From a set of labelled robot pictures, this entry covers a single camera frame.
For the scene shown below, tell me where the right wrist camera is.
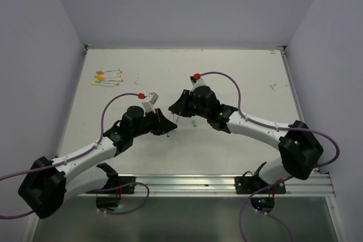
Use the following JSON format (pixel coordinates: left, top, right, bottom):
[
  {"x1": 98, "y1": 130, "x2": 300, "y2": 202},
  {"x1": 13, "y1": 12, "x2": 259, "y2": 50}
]
[{"x1": 190, "y1": 73, "x2": 206, "y2": 92}]

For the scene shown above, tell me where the black mounting plate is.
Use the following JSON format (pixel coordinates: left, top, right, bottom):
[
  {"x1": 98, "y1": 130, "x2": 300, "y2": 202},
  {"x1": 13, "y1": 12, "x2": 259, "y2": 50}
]
[
  {"x1": 103, "y1": 176, "x2": 136, "y2": 194},
  {"x1": 234, "y1": 176, "x2": 286, "y2": 194}
]

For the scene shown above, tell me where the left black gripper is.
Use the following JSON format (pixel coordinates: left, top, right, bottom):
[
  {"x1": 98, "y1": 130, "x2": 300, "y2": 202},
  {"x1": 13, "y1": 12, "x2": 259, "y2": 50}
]
[{"x1": 131, "y1": 107, "x2": 176, "y2": 137}]

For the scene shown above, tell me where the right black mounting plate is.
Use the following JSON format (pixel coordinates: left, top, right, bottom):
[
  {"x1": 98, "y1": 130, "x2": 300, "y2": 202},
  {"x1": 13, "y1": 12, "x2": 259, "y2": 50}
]
[{"x1": 234, "y1": 176, "x2": 286, "y2": 194}]

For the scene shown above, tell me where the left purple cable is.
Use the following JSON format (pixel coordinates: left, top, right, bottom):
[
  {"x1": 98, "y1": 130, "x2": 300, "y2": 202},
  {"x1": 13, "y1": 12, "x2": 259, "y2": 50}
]
[{"x1": 0, "y1": 92, "x2": 150, "y2": 220}]

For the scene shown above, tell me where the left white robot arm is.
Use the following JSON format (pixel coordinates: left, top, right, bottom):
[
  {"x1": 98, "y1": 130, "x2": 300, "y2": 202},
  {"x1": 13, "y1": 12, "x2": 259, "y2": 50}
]
[{"x1": 18, "y1": 106, "x2": 178, "y2": 219}]

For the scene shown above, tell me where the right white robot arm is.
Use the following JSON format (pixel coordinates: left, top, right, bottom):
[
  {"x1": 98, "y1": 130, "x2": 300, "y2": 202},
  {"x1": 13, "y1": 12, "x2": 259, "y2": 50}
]
[{"x1": 169, "y1": 86, "x2": 323, "y2": 193}]

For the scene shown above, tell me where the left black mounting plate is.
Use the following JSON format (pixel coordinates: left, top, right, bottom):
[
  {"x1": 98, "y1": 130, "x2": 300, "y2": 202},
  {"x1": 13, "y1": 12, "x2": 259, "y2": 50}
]
[{"x1": 103, "y1": 176, "x2": 136, "y2": 194}]

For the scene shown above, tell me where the dark green marker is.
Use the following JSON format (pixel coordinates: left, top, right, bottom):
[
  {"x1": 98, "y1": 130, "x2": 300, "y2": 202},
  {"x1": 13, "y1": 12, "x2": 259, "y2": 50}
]
[{"x1": 166, "y1": 113, "x2": 179, "y2": 138}]

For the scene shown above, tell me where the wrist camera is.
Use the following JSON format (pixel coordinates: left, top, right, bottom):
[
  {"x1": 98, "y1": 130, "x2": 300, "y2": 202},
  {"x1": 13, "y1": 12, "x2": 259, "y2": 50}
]
[
  {"x1": 138, "y1": 92, "x2": 159, "y2": 113},
  {"x1": 190, "y1": 73, "x2": 206, "y2": 92}
]

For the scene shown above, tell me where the orange capped marker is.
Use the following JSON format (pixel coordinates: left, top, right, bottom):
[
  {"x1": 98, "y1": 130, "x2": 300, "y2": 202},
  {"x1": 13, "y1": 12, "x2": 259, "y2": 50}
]
[{"x1": 94, "y1": 74, "x2": 122, "y2": 79}]

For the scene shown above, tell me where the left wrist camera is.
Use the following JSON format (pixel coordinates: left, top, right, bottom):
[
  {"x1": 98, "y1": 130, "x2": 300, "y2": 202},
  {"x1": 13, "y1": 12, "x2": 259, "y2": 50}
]
[{"x1": 138, "y1": 92, "x2": 159, "y2": 113}]

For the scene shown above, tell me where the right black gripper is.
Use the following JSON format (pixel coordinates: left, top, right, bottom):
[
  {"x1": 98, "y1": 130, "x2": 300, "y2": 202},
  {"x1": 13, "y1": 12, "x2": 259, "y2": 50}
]
[{"x1": 170, "y1": 88, "x2": 210, "y2": 118}]

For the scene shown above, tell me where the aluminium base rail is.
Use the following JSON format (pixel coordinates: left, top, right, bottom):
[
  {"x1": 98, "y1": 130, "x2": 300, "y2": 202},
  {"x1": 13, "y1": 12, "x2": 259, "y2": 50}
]
[{"x1": 85, "y1": 172, "x2": 335, "y2": 197}]

